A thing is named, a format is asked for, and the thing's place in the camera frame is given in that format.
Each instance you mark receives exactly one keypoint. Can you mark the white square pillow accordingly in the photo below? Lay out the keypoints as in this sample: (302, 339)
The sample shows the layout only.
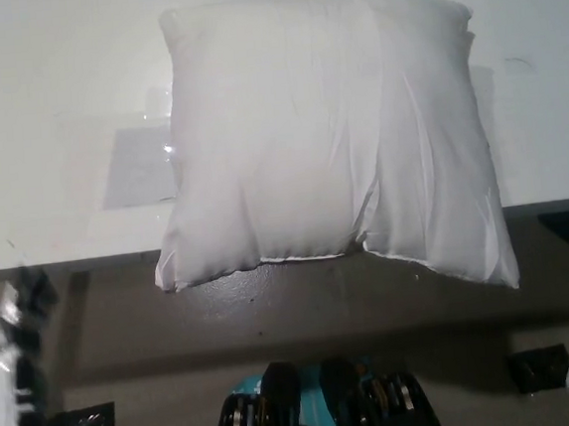
(308, 146)

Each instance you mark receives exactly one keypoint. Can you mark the black robot torso teal top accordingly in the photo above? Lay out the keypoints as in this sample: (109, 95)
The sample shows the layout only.
(326, 408)

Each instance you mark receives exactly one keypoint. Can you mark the clear plastic tape sheet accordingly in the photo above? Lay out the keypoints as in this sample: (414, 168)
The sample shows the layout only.
(138, 166)

